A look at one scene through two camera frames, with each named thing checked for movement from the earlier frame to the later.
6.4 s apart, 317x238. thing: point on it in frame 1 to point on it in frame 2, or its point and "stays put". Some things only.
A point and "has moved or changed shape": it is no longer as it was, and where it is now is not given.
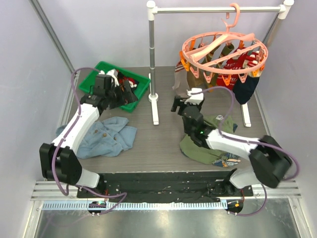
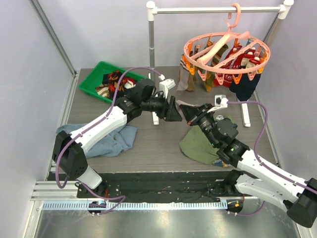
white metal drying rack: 152,11 stays put
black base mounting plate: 164,186 stays put
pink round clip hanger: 224,54 stays put
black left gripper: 126,98 to 173,114
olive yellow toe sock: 228,47 to 211,75
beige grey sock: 181,85 has moved or changed shape
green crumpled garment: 199,154 stays put
